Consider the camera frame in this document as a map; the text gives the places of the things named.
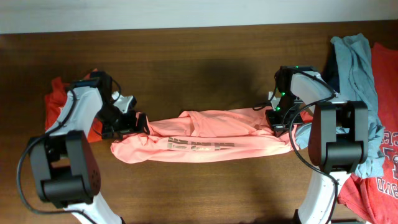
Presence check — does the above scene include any red printed t-shirt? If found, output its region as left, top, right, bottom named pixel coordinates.
left=300, top=42, right=398, bottom=224

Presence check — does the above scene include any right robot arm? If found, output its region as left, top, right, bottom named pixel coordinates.
left=265, top=66, right=368, bottom=223

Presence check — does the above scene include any folded red t-shirt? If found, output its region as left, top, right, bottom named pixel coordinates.
left=44, top=77, right=103, bottom=142

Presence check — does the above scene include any grey t-shirt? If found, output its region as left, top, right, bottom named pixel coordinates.
left=294, top=33, right=386, bottom=179

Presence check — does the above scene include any navy blue garment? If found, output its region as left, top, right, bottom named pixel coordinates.
left=322, top=45, right=340, bottom=93

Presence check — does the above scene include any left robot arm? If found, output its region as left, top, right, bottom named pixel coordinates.
left=16, top=71, right=150, bottom=223

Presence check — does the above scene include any salmon pink t-shirt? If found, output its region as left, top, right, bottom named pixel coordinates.
left=110, top=108, right=297, bottom=164

